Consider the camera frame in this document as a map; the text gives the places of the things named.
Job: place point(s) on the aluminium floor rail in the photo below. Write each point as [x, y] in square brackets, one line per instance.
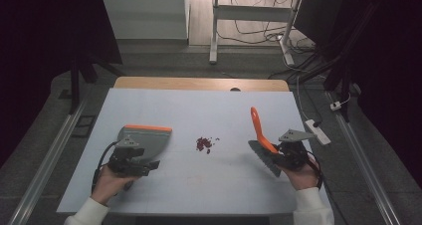
[46, 158]
[365, 165]

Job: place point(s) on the orange brush with grey bristles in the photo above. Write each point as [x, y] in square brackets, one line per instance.
[262, 142]

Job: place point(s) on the pile of red crumbs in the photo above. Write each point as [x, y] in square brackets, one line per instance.
[204, 144]

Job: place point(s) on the small white adapter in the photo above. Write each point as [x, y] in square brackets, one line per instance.
[335, 106]

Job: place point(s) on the grey dustpan with orange edge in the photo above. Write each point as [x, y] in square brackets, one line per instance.
[149, 142]

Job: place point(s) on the white cabinet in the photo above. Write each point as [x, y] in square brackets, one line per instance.
[146, 16]

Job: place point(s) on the black floor plate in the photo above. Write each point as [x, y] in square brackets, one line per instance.
[83, 126]

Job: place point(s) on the person's right hand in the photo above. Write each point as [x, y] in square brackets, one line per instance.
[302, 178]

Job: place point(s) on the black metal stand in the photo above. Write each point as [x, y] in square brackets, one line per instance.
[75, 85]

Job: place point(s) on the white desk frame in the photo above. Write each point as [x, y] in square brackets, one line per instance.
[252, 13]

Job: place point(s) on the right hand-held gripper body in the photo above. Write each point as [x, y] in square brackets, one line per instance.
[293, 152]

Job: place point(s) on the black tripod stand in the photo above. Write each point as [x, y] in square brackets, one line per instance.
[341, 69]

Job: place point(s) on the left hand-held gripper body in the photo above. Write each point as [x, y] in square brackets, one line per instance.
[127, 152]

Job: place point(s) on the black curtain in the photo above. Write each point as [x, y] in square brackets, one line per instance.
[40, 52]
[391, 69]

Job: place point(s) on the white table cover sheet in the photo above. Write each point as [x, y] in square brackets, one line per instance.
[199, 191]

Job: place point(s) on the person's left hand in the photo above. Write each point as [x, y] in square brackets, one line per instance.
[107, 185]

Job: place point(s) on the white power strip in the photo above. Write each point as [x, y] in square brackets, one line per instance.
[317, 132]

